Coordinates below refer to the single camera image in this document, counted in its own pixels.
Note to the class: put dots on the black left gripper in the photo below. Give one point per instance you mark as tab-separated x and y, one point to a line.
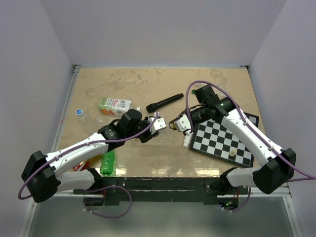
148	136

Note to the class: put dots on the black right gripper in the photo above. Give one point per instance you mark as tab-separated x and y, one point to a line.
180	115

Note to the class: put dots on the clear bottle blue cap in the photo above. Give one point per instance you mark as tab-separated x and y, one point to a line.
83	116

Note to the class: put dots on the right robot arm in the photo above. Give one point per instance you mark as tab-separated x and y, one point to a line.
276	164

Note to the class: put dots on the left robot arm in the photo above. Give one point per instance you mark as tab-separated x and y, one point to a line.
48	174

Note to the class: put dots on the green plastic bottle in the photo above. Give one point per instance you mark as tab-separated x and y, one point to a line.
108	163

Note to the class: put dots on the clear bottle green label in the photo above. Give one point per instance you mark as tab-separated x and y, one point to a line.
115	107

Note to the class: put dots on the white microphone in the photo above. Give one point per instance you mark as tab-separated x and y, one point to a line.
187	139

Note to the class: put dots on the black microphone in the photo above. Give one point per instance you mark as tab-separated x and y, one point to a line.
153	107

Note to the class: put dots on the black white chessboard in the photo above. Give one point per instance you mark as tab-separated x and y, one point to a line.
214	140

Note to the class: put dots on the red gold snack packet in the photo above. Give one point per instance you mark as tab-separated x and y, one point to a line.
87	163

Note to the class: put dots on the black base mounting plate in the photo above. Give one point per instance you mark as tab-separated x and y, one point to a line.
154	189

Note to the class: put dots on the cream chess piece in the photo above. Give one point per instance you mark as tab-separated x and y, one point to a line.
233	152

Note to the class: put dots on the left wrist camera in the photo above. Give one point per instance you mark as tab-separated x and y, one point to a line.
158	124

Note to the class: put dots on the aluminium table frame rail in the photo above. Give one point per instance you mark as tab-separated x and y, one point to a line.
31	207

